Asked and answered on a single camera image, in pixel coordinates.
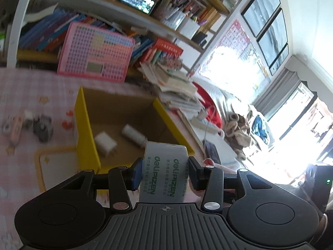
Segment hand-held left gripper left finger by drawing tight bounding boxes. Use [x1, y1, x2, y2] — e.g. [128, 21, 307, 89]
[61, 158, 144, 211]

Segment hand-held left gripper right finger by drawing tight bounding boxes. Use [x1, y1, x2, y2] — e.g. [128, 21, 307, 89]
[187, 156, 276, 211]

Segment grey tape roll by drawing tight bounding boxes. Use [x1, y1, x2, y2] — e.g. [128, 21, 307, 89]
[138, 141, 189, 204]

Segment dark blue spray bottle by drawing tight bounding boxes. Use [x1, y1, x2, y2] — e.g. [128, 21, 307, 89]
[121, 124, 148, 148]

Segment white power adapter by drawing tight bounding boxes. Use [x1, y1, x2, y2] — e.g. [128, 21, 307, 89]
[94, 131, 117, 158]

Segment yellow cardboard box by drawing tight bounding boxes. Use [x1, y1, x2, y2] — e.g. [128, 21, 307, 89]
[73, 86, 195, 175]

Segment small grey gadget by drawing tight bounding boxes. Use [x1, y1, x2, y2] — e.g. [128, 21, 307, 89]
[32, 114, 54, 142]

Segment dark shiny phone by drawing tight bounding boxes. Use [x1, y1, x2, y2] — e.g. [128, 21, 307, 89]
[204, 142, 221, 166]

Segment white power strip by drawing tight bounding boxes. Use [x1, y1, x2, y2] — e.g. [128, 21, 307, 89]
[191, 111, 217, 136]

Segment beige blanket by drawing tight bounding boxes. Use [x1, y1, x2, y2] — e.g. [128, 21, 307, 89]
[224, 112, 254, 157]

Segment red cloth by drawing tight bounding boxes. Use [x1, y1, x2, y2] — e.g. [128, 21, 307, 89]
[193, 82, 223, 129]

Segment blue cloth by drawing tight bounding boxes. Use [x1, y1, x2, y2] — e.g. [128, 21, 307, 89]
[251, 116, 270, 141]

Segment stack of papers and books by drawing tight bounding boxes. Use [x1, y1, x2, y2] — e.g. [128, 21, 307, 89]
[138, 61, 206, 112]

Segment grey curtain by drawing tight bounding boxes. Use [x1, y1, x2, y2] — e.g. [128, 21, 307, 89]
[253, 56, 323, 121]

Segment pink learning tablet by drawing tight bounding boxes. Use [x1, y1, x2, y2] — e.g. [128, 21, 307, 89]
[57, 21, 136, 83]

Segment red book box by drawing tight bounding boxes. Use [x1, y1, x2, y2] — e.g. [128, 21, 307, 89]
[152, 38, 184, 58]

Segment pink white gadget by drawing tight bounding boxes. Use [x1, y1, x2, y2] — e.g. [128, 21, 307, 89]
[2, 116, 24, 144]

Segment pink checked tablecloth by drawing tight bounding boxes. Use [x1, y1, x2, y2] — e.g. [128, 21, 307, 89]
[0, 68, 154, 240]

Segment white pen holder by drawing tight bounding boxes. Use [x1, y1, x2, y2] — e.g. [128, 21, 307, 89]
[178, 18, 201, 41]

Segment clear pen holder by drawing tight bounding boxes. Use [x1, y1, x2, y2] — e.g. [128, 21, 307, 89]
[159, 4, 186, 29]

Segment row of colourful books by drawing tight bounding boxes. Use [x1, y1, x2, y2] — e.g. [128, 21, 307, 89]
[18, 8, 157, 65]

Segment phone with lit screen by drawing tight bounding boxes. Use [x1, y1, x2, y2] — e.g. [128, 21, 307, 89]
[118, 0, 157, 15]

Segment white shelf unit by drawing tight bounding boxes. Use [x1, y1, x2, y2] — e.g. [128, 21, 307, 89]
[5, 0, 235, 68]

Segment white open book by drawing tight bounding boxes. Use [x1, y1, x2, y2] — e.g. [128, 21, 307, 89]
[25, 4, 59, 23]

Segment pink wall poster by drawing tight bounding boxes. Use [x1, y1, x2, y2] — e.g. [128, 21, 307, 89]
[216, 19, 261, 65]

